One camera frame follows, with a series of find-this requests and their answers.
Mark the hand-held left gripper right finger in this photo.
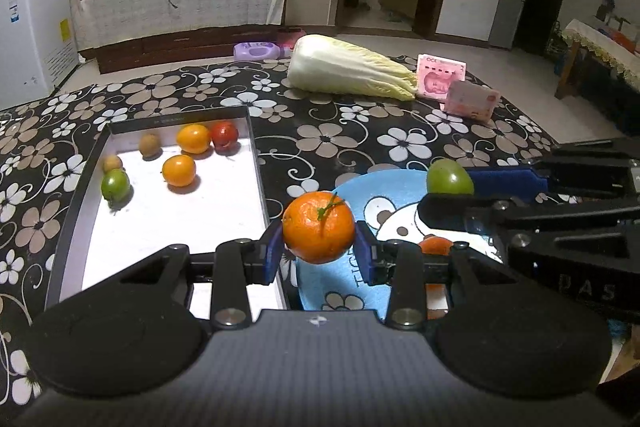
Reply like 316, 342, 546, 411
353, 223, 521, 329

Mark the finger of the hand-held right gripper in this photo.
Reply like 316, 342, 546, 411
467, 138, 640, 202
416, 193, 640, 260

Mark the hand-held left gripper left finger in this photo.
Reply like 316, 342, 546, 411
117, 223, 286, 329

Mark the mandarin with green stem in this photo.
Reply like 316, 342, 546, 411
282, 191, 356, 264

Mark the green round fruit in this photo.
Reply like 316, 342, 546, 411
426, 158, 475, 195
101, 169, 132, 202

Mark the orange mandarin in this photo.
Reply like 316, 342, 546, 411
417, 236, 457, 310

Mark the blue cartoon plate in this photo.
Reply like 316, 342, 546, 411
292, 169, 506, 325

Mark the black tray with white base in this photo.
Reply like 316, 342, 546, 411
45, 104, 291, 323

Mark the orange oval fruit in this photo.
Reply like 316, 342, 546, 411
176, 124, 211, 154
161, 154, 197, 188

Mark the red tomato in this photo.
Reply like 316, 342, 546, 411
210, 121, 239, 152

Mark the folded pink banknote stack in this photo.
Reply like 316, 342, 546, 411
440, 80, 502, 124

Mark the black floral tablecloth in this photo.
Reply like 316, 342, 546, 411
0, 52, 640, 427

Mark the standing pink banknote stack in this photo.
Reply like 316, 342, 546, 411
416, 53, 467, 100

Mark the side table with lace cloth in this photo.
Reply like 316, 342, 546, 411
554, 18, 640, 132

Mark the napa cabbage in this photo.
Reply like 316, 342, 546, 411
285, 34, 418, 102

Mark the purple plastic bottle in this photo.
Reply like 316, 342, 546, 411
233, 41, 291, 60

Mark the pink plastic bag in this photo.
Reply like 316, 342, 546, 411
277, 29, 307, 48

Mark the dark wooden low cabinet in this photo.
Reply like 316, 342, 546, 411
94, 24, 306, 75

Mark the cabinet with white cloth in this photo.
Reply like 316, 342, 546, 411
69, 0, 292, 52

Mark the white chest freezer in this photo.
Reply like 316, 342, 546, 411
0, 0, 80, 110

